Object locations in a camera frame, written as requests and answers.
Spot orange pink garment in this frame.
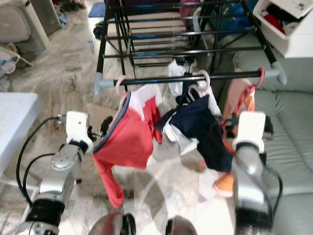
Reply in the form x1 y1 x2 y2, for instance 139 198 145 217
213 78 257 198

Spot white hanger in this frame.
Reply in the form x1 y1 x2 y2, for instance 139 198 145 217
195 70 211 94

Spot pale pink hanger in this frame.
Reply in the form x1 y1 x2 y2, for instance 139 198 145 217
115 74 128 96

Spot navy and white garment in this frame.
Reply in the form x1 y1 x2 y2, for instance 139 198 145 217
154 78 234 173

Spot black metal drying rack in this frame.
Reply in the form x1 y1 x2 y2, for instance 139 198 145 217
94 0 288 106

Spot grey green leather sofa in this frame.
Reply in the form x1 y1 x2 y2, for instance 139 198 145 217
225 47 313 235

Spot small white hanging cloth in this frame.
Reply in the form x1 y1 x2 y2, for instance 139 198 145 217
166 59 187 96

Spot pale plastic table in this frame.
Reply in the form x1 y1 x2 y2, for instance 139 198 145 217
0 92 45 216

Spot silver robot left leg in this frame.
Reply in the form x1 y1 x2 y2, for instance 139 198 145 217
88 213 136 235

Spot silver robot leg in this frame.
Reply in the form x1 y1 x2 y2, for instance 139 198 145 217
165 215 200 235
88 213 136 235

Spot baby bouncer seat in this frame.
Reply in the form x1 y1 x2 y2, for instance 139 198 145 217
0 43 32 79

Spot blue storage bin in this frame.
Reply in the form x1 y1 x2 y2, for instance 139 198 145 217
208 2 260 35

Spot white storage box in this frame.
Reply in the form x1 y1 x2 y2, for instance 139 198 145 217
252 0 313 58

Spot dark cloth heap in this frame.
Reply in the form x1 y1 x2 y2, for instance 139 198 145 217
93 22 109 40

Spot silver robot right leg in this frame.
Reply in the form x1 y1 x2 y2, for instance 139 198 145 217
165 215 200 235

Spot blue floor mat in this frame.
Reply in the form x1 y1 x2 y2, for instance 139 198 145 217
88 1 107 18

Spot grey air appliance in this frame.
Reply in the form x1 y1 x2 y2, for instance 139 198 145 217
0 0 50 53

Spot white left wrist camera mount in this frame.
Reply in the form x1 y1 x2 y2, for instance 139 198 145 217
65 111 90 147

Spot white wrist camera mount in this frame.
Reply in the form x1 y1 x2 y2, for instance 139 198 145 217
232 112 268 152
65 111 90 147

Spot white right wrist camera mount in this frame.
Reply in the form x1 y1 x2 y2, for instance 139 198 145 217
232 112 268 152

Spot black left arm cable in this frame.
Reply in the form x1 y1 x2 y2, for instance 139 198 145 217
16 115 69 209

